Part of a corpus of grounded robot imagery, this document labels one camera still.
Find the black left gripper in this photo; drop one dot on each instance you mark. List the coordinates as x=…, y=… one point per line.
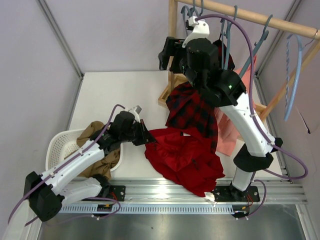
x=140, y=132

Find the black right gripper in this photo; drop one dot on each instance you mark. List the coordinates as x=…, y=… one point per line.
x=172, y=53

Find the red skirt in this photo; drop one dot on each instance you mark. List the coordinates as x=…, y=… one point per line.
x=185, y=158

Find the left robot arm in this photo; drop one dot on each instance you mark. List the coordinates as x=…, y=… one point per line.
x=51, y=190

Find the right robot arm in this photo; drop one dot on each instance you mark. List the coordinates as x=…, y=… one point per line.
x=210, y=90

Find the grey-blue hanger with plaid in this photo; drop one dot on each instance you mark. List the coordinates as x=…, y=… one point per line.
x=225, y=56

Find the grey-blue hanger with pink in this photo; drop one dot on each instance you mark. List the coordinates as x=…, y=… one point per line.
x=257, y=46

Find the light blue hanger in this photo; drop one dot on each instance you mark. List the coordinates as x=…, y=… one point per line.
x=290, y=99

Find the wooden clothes rack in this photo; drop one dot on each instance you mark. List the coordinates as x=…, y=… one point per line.
x=253, y=17

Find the red navy plaid garment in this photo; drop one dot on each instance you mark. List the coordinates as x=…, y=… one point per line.
x=187, y=109

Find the tan garment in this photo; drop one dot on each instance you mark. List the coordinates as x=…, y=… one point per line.
x=103, y=166

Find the pink garment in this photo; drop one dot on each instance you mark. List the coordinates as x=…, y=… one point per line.
x=227, y=132

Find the white perforated laundry basket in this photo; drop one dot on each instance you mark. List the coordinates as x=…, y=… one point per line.
x=63, y=145

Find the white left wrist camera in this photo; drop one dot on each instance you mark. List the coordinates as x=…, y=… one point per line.
x=135, y=111

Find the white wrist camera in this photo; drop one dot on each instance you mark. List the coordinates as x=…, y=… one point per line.
x=200, y=30
x=135, y=111

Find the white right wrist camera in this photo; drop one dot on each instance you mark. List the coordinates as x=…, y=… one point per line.
x=200, y=30

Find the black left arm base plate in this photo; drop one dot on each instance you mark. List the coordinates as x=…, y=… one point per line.
x=116, y=192

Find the white slotted cable duct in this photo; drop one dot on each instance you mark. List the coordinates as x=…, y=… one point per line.
x=94, y=208

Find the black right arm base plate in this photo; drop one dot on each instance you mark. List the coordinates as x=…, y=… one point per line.
x=227, y=193

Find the aluminium mounting rail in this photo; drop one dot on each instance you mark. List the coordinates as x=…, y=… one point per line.
x=162, y=191

